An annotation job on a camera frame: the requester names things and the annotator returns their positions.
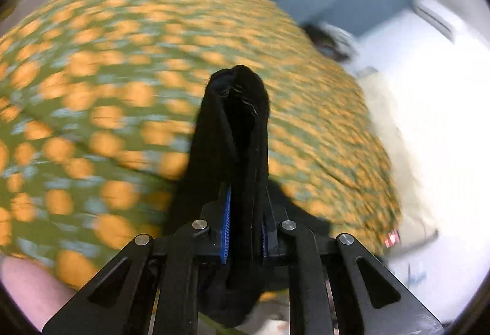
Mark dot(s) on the grey clothes pile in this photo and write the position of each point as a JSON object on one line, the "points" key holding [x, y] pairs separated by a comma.
{"points": [[340, 42]]}

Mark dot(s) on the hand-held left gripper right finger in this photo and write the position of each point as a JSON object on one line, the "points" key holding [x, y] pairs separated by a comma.
{"points": [[265, 239]]}

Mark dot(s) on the dark cloth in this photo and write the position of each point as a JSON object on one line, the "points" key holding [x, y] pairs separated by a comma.
{"points": [[314, 34]]}

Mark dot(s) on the white air conditioner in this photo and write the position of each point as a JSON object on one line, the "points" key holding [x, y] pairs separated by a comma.
{"points": [[434, 19]]}

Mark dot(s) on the pink sheet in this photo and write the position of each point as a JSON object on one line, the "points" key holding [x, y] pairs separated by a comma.
{"points": [[30, 289]]}

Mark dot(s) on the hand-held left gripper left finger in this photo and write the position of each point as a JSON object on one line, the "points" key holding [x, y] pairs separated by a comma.
{"points": [[226, 227]]}

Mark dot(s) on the orange floral green blanket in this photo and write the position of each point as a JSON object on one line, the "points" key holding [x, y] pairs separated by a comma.
{"points": [[115, 70]]}

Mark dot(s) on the small red patterned object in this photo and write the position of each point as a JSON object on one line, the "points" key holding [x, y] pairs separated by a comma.
{"points": [[392, 238]]}

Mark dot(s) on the cream pillows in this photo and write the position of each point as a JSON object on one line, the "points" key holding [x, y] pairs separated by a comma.
{"points": [[386, 109]]}

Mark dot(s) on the black pants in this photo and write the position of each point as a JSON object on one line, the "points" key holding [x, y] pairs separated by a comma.
{"points": [[237, 135]]}

